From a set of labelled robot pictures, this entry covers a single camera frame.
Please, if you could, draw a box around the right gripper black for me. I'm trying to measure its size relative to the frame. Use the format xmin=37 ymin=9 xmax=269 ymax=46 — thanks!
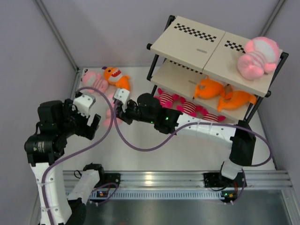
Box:
xmin=113 ymin=100 xmax=157 ymax=125

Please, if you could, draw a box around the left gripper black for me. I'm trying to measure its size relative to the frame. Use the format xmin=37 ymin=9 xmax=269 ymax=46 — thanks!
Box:
xmin=58 ymin=99 xmax=100 ymax=140

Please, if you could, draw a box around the light pink striped plush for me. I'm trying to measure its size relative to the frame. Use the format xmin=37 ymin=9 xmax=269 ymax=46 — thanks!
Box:
xmin=103 ymin=94 xmax=115 ymax=128

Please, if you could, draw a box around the white head glasses magenta plush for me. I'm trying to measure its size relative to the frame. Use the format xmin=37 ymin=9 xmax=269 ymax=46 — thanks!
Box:
xmin=154 ymin=88 xmax=179 ymax=108

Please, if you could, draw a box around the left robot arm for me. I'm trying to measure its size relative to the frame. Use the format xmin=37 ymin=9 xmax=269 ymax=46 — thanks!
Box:
xmin=24 ymin=94 xmax=106 ymax=225

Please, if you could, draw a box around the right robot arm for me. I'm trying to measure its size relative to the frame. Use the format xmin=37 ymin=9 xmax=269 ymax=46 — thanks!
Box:
xmin=113 ymin=89 xmax=256 ymax=186

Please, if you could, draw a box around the magenta striped plush on shelf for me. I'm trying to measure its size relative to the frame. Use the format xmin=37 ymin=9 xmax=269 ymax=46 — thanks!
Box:
xmin=200 ymin=108 xmax=226 ymax=122

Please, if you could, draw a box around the orange shark plush left shelf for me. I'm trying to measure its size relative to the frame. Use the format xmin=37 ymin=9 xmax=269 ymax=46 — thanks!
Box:
xmin=194 ymin=75 xmax=225 ymax=99

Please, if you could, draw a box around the orange shark plush shelf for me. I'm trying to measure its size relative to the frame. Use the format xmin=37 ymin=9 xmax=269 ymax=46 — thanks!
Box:
xmin=217 ymin=90 xmax=257 ymax=112
xmin=194 ymin=75 xmax=225 ymax=99

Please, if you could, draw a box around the three-tier beige shelf rack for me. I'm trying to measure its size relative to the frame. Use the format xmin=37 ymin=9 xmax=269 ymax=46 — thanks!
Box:
xmin=147 ymin=16 xmax=288 ymax=113

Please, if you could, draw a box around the orange shark plush right shelf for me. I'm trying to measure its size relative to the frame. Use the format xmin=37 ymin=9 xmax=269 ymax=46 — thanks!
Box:
xmin=217 ymin=90 xmax=257 ymax=112

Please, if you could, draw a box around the light pink plush on shelf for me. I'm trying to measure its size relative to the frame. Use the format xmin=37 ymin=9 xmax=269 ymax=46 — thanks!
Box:
xmin=237 ymin=37 xmax=280 ymax=80

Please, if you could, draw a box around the orange shark plush on table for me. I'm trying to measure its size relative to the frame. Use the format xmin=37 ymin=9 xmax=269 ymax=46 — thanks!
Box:
xmin=102 ymin=67 xmax=131 ymax=91

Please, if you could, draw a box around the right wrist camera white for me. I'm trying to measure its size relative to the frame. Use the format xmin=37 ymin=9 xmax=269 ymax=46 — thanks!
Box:
xmin=113 ymin=88 xmax=130 ymax=105

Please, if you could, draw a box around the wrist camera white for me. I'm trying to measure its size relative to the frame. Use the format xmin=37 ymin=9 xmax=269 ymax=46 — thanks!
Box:
xmin=73 ymin=92 xmax=96 ymax=118
xmin=113 ymin=88 xmax=130 ymax=105

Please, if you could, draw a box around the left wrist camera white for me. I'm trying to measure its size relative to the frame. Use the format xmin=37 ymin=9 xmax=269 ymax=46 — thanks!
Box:
xmin=73 ymin=92 xmax=96 ymax=118

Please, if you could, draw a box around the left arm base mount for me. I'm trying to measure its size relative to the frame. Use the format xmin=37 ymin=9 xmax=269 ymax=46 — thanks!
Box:
xmin=95 ymin=172 xmax=121 ymax=188

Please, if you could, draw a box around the slotted cable duct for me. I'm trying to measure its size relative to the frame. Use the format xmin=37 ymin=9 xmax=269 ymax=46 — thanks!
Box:
xmin=89 ymin=190 xmax=235 ymax=201

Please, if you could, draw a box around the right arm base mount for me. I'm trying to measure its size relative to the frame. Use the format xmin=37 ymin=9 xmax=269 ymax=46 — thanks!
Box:
xmin=203 ymin=172 xmax=234 ymax=190

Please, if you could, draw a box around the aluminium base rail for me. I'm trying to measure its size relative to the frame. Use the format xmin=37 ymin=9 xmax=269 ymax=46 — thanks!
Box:
xmin=37 ymin=170 xmax=293 ymax=190

